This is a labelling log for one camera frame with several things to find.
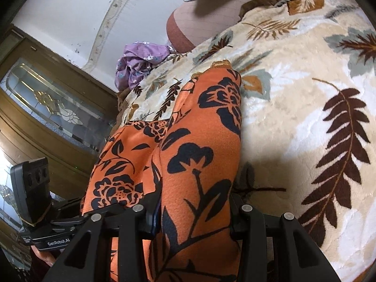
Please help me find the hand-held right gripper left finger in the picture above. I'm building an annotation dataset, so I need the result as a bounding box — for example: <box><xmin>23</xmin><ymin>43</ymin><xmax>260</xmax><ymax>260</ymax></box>
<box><xmin>43</xmin><ymin>203</ymin><xmax>161</xmax><ymax>282</ymax></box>

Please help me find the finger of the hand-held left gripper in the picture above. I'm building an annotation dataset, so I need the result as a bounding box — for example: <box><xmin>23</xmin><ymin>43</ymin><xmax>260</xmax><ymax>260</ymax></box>
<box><xmin>55</xmin><ymin>197</ymin><xmax>84</xmax><ymax>212</ymax></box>

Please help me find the person's left hand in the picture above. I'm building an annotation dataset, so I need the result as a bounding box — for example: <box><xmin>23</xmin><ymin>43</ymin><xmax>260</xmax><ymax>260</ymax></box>
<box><xmin>31</xmin><ymin>245</ymin><xmax>59</xmax><ymax>265</ymax></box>

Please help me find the pink bolster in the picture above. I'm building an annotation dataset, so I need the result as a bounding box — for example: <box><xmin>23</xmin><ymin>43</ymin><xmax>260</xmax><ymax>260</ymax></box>
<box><xmin>166</xmin><ymin>0</ymin><xmax>324</xmax><ymax>55</ymax></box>

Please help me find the cream leaf-print blanket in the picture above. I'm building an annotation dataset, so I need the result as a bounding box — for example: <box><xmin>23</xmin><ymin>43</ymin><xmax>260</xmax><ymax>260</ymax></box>
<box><xmin>117</xmin><ymin>0</ymin><xmax>376</xmax><ymax>282</ymax></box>

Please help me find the orange black floral garment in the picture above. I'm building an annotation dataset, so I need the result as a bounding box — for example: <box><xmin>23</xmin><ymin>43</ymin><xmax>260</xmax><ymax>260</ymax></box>
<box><xmin>80</xmin><ymin>59</ymin><xmax>243</xmax><ymax>282</ymax></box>

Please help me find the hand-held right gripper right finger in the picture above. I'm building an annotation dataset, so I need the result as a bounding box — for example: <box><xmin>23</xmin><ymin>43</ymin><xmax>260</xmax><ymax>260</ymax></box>
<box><xmin>231</xmin><ymin>194</ymin><xmax>343</xmax><ymax>282</ymax></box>

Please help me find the purple floral cloth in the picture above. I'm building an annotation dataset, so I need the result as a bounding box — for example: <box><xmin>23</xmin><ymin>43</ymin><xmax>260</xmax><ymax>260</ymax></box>
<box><xmin>115</xmin><ymin>42</ymin><xmax>177</xmax><ymax>91</ymax></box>

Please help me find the wooden stained-glass door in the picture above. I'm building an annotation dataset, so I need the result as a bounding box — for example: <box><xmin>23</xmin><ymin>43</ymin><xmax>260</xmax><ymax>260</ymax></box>
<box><xmin>0</xmin><ymin>25</ymin><xmax>119</xmax><ymax>271</ymax></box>

